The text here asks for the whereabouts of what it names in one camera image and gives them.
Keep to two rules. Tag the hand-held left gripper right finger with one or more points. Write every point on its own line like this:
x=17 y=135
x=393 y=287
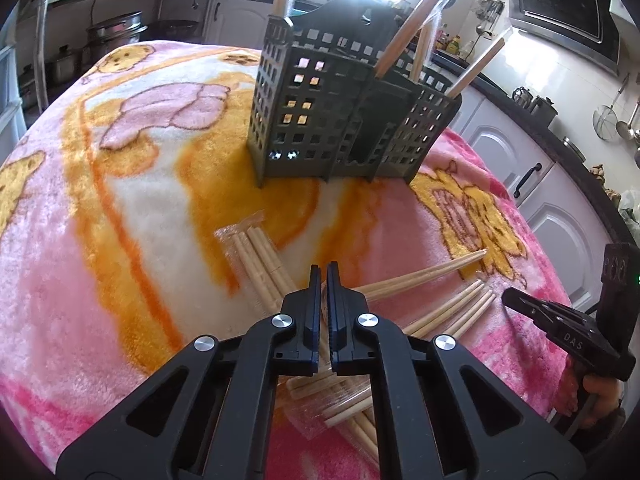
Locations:
x=334 y=330

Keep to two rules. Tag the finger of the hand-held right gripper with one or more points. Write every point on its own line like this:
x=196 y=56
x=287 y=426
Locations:
x=565 y=332

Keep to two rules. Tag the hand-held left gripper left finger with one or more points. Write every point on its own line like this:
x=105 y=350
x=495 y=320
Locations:
x=314 y=330

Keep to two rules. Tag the pile of bamboo chopsticks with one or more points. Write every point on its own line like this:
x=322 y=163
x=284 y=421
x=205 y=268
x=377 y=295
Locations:
x=260 y=265

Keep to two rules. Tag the dark grey plastic utensil basket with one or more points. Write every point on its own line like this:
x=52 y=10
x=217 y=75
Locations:
x=310 y=90

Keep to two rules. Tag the person's right hand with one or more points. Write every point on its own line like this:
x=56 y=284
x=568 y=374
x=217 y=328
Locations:
x=600 y=400

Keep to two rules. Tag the translucent plastic bag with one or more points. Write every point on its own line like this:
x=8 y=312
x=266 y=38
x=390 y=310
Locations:
x=630 y=207

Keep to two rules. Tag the ginger roots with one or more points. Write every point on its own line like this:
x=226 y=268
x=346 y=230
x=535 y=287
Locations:
x=605 y=182

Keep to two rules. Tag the white lower kitchen cabinets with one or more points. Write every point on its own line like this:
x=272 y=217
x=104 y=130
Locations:
x=550 y=200

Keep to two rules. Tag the black kitchen countertop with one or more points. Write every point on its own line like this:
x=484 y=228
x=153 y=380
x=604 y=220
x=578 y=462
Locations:
x=575 y=160

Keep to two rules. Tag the steel bowl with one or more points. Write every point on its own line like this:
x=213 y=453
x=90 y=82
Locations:
x=574 y=149

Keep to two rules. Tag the steel ladle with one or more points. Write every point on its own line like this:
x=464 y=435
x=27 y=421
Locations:
x=624 y=127

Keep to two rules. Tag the steel mesh strainer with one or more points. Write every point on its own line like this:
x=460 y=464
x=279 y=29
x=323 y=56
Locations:
x=606 y=122

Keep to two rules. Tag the small steel kettle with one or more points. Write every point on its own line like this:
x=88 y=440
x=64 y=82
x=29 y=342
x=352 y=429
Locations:
x=522 y=97

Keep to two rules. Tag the pink printed bear blanket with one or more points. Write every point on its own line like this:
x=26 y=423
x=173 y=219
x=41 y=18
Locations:
x=100 y=260

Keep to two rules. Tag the black range hood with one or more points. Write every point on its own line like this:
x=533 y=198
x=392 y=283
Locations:
x=560 y=5

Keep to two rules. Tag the cluster of condiment bottles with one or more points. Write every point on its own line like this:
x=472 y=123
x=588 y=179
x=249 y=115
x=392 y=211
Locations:
x=452 y=42

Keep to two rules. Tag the small hanging kitchen tools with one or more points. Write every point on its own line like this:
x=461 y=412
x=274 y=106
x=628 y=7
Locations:
x=487 y=15

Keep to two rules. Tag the black wok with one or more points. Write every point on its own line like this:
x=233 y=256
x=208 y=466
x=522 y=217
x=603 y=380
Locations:
x=172 y=30

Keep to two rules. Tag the stacked steel pots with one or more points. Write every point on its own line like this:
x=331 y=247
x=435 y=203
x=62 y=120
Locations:
x=117 y=32

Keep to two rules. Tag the small steel pot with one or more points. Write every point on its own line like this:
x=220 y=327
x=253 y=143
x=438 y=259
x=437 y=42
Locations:
x=64 y=65

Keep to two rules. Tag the green blue plastic drawer tower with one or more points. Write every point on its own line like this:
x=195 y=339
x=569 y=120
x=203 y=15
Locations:
x=10 y=110

